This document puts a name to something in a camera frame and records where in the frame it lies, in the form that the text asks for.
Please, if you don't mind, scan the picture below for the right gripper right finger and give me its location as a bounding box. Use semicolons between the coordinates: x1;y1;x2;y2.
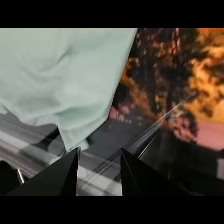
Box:
119;147;178;197

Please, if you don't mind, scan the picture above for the pale green shirt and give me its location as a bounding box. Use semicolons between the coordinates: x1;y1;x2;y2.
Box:
0;28;139;153

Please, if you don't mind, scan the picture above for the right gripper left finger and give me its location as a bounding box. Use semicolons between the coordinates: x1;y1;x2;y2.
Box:
6;146;82;197

